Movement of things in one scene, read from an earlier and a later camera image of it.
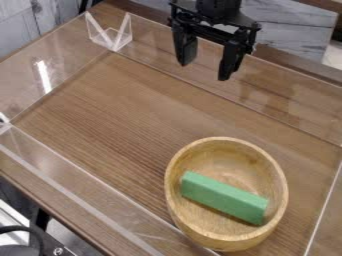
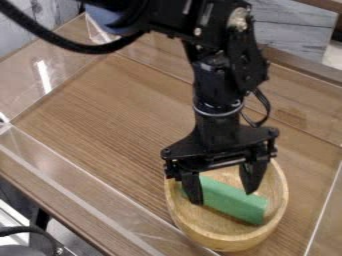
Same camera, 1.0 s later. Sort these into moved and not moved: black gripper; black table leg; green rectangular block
Moved: black gripper
Not moved: black table leg; green rectangular block
